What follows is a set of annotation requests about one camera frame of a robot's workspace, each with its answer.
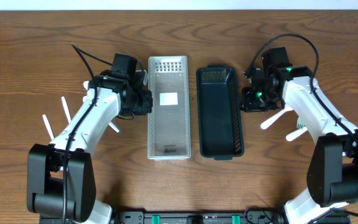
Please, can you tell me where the white spoon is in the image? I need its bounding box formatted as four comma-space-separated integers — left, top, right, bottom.
83, 81, 89, 90
61, 96, 71, 124
108, 122, 119, 133
260, 105, 293, 129
42, 114, 55, 140

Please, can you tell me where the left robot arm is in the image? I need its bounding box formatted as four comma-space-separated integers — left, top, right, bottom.
27, 54, 153, 223

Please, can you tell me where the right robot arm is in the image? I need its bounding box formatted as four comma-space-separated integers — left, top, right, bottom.
241, 47, 358, 223

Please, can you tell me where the pale green plastic fork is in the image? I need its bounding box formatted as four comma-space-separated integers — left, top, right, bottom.
296, 118, 305, 129

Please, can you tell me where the white fork lying diagonal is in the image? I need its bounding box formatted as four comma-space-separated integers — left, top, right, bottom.
285, 126, 307, 141

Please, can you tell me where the black plastic perforated basket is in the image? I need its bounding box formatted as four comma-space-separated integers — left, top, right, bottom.
196, 65, 244, 161

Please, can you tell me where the clear plastic perforated basket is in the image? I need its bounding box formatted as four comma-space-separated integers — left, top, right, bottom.
147, 55, 191, 161

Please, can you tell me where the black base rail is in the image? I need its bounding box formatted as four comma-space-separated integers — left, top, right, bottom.
39, 208, 351, 224

